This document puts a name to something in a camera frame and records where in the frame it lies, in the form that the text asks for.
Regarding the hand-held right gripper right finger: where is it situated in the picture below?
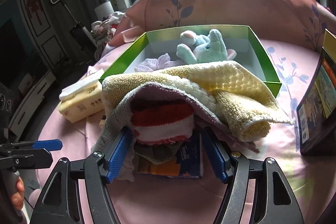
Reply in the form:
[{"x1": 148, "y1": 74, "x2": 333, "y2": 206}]
[{"x1": 202, "y1": 127, "x2": 305, "y2": 224}]

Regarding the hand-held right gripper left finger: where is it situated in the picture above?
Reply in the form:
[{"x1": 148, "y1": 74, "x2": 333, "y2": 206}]
[{"x1": 29, "y1": 128, "x2": 134, "y2": 224}]

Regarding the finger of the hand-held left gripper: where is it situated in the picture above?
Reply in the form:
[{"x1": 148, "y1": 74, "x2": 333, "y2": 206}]
[
  {"x1": 0, "y1": 139, "x2": 63, "y2": 152},
  {"x1": 0, "y1": 148, "x2": 53, "y2": 170}
]

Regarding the blue orange tissue packet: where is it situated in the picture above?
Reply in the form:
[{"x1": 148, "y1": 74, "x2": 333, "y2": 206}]
[{"x1": 136, "y1": 132, "x2": 205, "y2": 179}]

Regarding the olive green cloth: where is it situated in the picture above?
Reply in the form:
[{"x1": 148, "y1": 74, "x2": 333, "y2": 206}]
[{"x1": 134, "y1": 141, "x2": 184, "y2": 163}]

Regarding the red white striped sock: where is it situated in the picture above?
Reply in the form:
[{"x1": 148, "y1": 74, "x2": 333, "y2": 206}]
[{"x1": 130, "y1": 99, "x2": 196, "y2": 146}]

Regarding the yellow towel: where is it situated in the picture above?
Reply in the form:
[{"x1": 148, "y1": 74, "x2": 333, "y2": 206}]
[{"x1": 102, "y1": 61, "x2": 295, "y2": 143}]

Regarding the green cardboard box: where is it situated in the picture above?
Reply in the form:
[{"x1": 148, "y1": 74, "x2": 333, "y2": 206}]
[{"x1": 99, "y1": 25, "x2": 282, "y2": 98}]

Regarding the person's left hand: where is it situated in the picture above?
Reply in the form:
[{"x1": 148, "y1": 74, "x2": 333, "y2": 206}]
[{"x1": 10, "y1": 176, "x2": 26, "y2": 210}]

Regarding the small cream box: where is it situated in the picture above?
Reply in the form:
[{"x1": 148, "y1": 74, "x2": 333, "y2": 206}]
[{"x1": 99, "y1": 113, "x2": 109, "y2": 131}]

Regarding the cream tissue pack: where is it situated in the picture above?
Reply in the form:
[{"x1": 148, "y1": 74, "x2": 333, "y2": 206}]
[{"x1": 58, "y1": 76, "x2": 104, "y2": 123}]

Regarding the pink floral bed sheet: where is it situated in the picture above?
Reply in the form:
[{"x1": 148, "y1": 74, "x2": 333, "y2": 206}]
[{"x1": 34, "y1": 38, "x2": 336, "y2": 224}]

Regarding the purple white checked cloth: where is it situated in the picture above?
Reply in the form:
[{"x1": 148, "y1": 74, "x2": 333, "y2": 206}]
[{"x1": 135, "y1": 54, "x2": 184, "y2": 73}]

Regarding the black tea tin gold lid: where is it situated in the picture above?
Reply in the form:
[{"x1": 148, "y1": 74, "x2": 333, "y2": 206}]
[{"x1": 296, "y1": 28, "x2": 336, "y2": 157}]

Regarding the white painted cabinet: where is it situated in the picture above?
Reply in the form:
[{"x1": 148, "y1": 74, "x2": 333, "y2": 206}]
[{"x1": 0, "y1": 0, "x2": 69, "y2": 135}]

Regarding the black stick vacuum cleaner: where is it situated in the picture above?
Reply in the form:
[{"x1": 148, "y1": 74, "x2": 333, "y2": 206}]
[{"x1": 50, "y1": 0, "x2": 100, "y2": 56}]

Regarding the teal plush toy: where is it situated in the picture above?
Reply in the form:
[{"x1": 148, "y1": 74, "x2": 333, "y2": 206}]
[{"x1": 176, "y1": 29, "x2": 232, "y2": 65}]

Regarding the pile of clothes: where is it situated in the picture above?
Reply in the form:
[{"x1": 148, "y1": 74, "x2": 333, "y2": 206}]
[{"x1": 91, "y1": 11, "x2": 127, "y2": 59}]

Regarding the white cylinder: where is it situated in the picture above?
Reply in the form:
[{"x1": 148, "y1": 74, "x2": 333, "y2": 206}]
[{"x1": 94, "y1": 1, "x2": 113, "y2": 20}]

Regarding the pink floral pillow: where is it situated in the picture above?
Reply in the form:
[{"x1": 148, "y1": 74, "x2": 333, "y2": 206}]
[{"x1": 109, "y1": 0, "x2": 336, "y2": 49}]

